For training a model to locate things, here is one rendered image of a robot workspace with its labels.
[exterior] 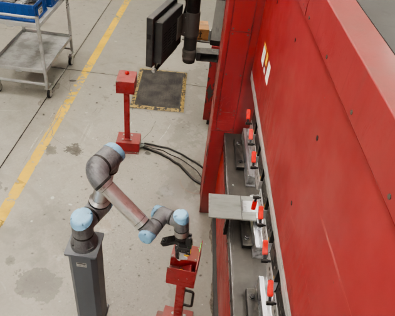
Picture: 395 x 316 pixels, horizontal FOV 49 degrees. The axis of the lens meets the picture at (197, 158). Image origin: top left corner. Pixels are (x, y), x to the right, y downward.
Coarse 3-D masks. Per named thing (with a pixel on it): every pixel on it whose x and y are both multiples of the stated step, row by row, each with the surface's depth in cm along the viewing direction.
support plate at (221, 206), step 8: (216, 200) 245; (224, 200) 246; (232, 200) 246; (248, 200) 247; (216, 208) 240; (224, 208) 241; (232, 208) 241; (240, 208) 242; (216, 216) 236; (224, 216) 236; (232, 216) 237; (240, 216) 237; (248, 216) 238
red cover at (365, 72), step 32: (320, 0) 140; (352, 0) 135; (320, 32) 137; (352, 32) 116; (352, 64) 109; (384, 64) 103; (352, 96) 107; (384, 96) 91; (384, 128) 89; (384, 160) 88; (384, 192) 87
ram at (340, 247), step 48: (288, 0) 193; (288, 48) 186; (288, 96) 179; (336, 96) 124; (288, 144) 172; (336, 144) 120; (288, 192) 166; (336, 192) 117; (288, 240) 161; (336, 240) 115; (384, 240) 89; (288, 288) 155; (336, 288) 112; (384, 288) 87
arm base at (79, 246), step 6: (72, 234) 233; (96, 234) 241; (72, 240) 235; (78, 240) 231; (84, 240) 231; (90, 240) 234; (96, 240) 239; (72, 246) 236; (78, 246) 233; (84, 246) 233; (90, 246) 237; (96, 246) 239; (78, 252) 235; (84, 252) 235
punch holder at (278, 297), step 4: (280, 284) 167; (280, 288) 166; (276, 292) 171; (280, 292) 166; (276, 296) 170; (280, 296) 165; (272, 300) 176; (276, 300) 170; (280, 300) 164; (276, 304) 170; (280, 304) 164; (272, 308) 174; (276, 308) 168; (280, 308) 163; (284, 308) 159; (272, 312) 174; (276, 312) 167; (280, 312) 163; (284, 312) 158
